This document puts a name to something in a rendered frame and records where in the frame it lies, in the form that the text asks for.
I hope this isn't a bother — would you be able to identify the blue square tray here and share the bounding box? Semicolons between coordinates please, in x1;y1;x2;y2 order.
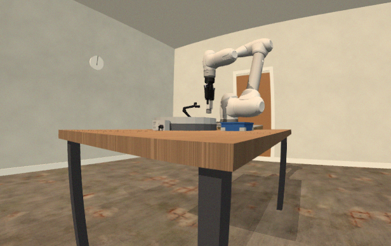
220;122;254;131

